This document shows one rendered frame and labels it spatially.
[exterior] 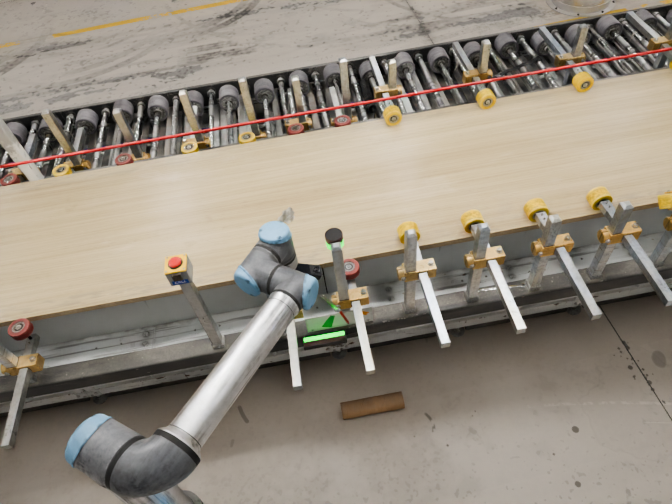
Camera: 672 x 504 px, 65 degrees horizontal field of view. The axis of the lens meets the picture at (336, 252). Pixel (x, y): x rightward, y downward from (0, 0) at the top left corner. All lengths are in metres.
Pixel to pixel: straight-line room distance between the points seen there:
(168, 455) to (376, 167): 1.57
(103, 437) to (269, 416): 1.57
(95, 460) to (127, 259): 1.18
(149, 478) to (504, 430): 1.85
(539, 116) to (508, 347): 1.15
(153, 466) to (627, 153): 2.15
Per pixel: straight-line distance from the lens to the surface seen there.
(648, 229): 2.64
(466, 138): 2.50
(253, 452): 2.68
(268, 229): 1.51
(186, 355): 2.16
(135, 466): 1.19
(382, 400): 2.60
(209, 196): 2.38
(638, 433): 2.85
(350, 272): 1.96
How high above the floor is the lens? 2.48
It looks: 51 degrees down
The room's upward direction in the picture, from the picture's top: 9 degrees counter-clockwise
